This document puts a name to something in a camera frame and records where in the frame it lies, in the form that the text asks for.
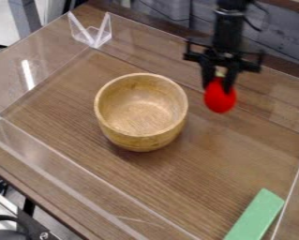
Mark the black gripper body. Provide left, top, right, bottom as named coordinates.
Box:
left=183, top=10, right=264, bottom=73

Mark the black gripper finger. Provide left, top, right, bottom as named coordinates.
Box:
left=223, top=62, right=239, bottom=94
left=199, top=57, right=215, bottom=88

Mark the red plush fruit green top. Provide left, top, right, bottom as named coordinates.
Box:
left=203, top=72, right=236, bottom=113

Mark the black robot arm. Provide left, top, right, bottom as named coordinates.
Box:
left=183, top=0, right=267, bottom=94

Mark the wooden bowl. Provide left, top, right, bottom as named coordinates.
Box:
left=93, top=73, right=189, bottom=152

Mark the green rectangular block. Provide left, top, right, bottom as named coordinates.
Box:
left=223, top=188, right=284, bottom=240

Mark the black device bottom left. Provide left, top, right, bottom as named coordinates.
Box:
left=0, top=212, right=61, bottom=240

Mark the clear acrylic corner bracket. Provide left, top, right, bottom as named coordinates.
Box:
left=68, top=11, right=112, bottom=49

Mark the clear acrylic enclosure wall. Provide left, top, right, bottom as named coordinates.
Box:
left=0, top=6, right=299, bottom=240

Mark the grey post top left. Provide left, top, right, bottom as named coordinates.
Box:
left=8, top=0, right=41, bottom=38

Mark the black cable bottom left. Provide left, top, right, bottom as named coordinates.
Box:
left=0, top=214, right=30, bottom=240

